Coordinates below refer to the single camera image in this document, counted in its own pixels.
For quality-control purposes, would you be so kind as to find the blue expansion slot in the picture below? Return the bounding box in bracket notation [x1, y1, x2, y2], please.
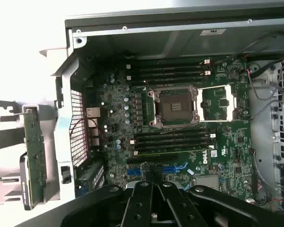
[126, 165, 189, 177]

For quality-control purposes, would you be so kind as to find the silver chipset heatsink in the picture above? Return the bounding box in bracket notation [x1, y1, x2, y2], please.
[195, 174, 220, 192]

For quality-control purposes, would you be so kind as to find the long black expansion slot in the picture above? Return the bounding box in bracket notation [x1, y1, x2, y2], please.
[126, 155, 178, 165]

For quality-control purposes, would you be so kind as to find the black RAM slot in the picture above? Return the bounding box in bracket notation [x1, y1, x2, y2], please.
[133, 148, 216, 157]
[126, 64, 211, 71]
[132, 131, 216, 138]
[126, 76, 213, 84]
[131, 137, 216, 144]
[132, 142, 216, 150]
[126, 70, 213, 78]
[126, 58, 211, 66]

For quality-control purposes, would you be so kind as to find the green Dell motherboard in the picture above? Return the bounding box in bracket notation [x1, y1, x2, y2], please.
[85, 55, 255, 204]

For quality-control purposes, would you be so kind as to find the CPU socket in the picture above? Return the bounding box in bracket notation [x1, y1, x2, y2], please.
[148, 84, 201, 129]

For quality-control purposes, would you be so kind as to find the silver ethernet port block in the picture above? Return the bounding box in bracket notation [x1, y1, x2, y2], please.
[86, 107, 101, 118]

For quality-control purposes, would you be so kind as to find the black open PC case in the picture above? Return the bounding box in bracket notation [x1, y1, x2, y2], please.
[51, 4, 284, 213]

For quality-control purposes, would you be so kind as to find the metal socket cover frame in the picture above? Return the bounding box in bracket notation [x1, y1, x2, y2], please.
[196, 84, 238, 123]

